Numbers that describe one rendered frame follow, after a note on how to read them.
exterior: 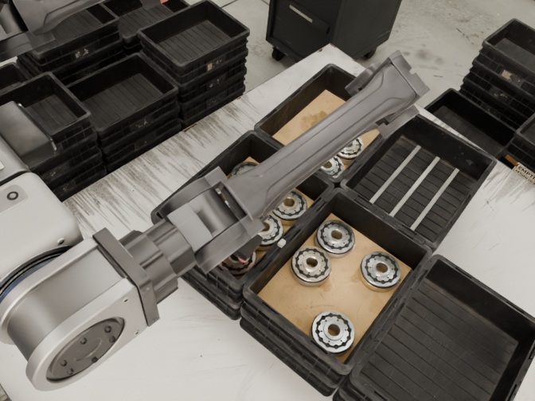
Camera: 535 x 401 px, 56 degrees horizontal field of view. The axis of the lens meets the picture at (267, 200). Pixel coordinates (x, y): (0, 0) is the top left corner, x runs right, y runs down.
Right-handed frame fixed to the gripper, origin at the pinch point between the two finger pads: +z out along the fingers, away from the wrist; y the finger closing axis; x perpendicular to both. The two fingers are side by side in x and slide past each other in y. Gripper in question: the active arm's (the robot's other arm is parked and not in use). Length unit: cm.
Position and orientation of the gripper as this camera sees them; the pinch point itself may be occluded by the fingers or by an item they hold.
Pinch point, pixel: (236, 255)
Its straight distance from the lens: 127.9
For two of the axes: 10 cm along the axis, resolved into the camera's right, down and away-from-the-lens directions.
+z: -1.2, 5.7, 8.1
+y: -8.3, -5.0, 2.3
